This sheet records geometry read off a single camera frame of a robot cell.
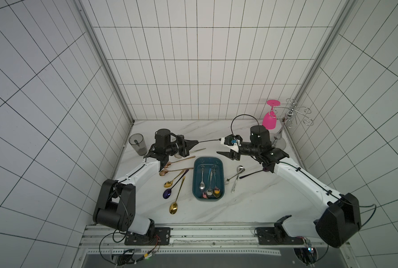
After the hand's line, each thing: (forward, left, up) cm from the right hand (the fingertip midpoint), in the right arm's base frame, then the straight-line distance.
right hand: (214, 144), depth 74 cm
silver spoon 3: (+1, -16, -26) cm, 30 cm away
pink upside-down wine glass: (+27, -33, -10) cm, 44 cm away
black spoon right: (-1, -19, -26) cm, 33 cm away
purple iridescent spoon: (-14, -2, -23) cm, 27 cm away
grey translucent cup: (+7, +42, -10) cm, 44 cm away
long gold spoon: (-21, +19, -26) cm, 38 cm away
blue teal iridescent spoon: (-15, +4, -24) cm, 29 cm away
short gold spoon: (-10, +23, -24) cm, 35 cm away
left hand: (+4, +8, -4) cm, 10 cm away
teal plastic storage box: (+5, +3, -26) cm, 26 cm away
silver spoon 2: (-13, +1, -25) cm, 28 cm away
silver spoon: (-10, +6, -25) cm, 28 cm away
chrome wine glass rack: (+21, -40, 0) cm, 45 cm away
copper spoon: (+2, +26, -24) cm, 35 cm away
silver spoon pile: (-3, +18, -7) cm, 19 cm away
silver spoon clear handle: (-9, -12, -26) cm, 30 cm away
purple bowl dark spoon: (-15, +24, -25) cm, 37 cm away
